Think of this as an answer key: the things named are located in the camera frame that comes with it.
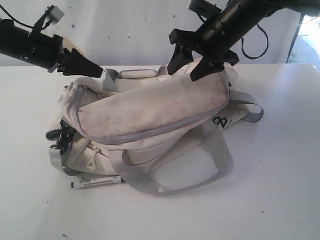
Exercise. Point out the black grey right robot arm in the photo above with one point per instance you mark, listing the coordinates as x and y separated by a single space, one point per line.
265 8

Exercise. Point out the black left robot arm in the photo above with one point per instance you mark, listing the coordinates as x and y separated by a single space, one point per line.
14 43

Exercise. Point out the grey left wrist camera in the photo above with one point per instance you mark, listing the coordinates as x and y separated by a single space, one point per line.
53 14

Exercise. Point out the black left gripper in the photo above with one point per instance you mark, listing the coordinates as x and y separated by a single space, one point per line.
44 51

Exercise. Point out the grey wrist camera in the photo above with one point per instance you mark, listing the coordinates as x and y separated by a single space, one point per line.
53 14
203 8

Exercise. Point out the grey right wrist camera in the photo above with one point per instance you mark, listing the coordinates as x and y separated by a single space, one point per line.
203 8

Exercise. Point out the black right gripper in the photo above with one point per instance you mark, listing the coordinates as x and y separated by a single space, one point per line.
212 40

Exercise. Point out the white black-capped marker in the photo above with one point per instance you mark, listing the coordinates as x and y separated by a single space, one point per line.
94 182

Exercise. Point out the white fabric duffel bag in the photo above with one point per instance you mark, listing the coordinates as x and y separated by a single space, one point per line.
160 133

